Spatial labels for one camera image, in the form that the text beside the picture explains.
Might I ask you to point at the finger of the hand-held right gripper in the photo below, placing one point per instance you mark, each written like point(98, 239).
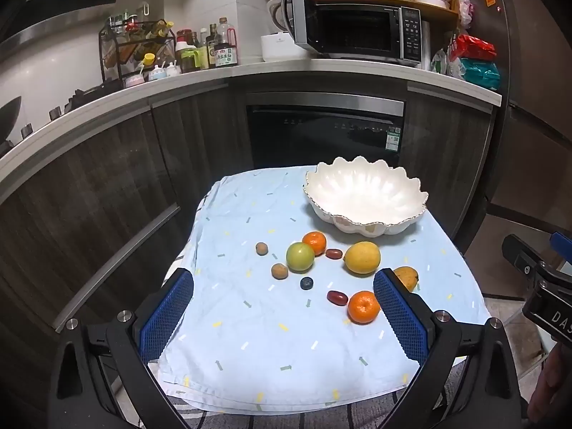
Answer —
point(562, 243)
point(518, 252)

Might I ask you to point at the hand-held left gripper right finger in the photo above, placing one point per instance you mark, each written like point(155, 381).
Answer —
point(400, 317)

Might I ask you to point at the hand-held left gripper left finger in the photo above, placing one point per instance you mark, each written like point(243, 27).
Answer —
point(167, 317)

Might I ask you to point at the orange tangerine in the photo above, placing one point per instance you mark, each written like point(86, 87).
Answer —
point(363, 307)
point(314, 242)

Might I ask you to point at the yellow mango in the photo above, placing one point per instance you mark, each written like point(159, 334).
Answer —
point(409, 277)

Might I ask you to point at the dark red jujube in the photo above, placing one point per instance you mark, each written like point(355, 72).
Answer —
point(333, 254)
point(337, 297)

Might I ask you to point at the yellow lemon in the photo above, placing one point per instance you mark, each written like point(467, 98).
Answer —
point(362, 257)

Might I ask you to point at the dark blueberry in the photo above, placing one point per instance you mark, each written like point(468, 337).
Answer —
point(306, 283)

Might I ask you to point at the brown longan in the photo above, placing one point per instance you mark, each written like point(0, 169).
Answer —
point(262, 248)
point(279, 271)

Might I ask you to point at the white scalloped ceramic bowl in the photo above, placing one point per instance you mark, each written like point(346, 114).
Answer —
point(364, 196)

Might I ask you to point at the person's right hand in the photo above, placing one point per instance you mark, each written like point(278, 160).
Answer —
point(552, 384)

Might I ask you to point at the light blue patterned tablecloth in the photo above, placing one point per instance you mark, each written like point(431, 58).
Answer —
point(268, 344)

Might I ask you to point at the green apple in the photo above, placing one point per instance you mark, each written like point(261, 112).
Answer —
point(300, 257)

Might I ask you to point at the dark wood kitchen cabinet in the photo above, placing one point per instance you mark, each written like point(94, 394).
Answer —
point(89, 196)

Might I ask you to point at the dark grey refrigerator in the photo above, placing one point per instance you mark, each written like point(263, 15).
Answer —
point(527, 98)

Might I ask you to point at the teal snack packet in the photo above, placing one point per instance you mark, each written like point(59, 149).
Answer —
point(480, 73)

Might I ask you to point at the built-in black oven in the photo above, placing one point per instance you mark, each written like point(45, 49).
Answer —
point(321, 129)

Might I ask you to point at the white plastic bag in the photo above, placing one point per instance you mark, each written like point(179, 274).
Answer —
point(444, 62)

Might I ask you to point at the red snack packet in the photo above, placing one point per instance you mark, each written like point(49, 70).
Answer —
point(473, 47)

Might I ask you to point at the white kitchen countertop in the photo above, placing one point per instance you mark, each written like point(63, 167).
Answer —
point(134, 94)

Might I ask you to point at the black wok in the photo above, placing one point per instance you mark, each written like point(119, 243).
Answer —
point(9, 118)

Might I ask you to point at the red-capped condiment jar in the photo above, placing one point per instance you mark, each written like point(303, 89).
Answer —
point(185, 51)

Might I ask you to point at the white dish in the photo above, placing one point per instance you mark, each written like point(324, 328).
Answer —
point(430, 1)

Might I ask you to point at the dark glass condiment bottle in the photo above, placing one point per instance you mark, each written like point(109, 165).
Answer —
point(205, 51)

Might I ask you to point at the large soy sauce bottle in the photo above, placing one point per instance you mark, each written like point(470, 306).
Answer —
point(225, 47)

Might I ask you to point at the black microwave oven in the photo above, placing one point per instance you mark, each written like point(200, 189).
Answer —
point(357, 27)

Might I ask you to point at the white kitchen appliance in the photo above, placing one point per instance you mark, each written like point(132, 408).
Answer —
point(281, 47)

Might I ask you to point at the steel range hood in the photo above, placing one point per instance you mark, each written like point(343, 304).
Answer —
point(53, 4)

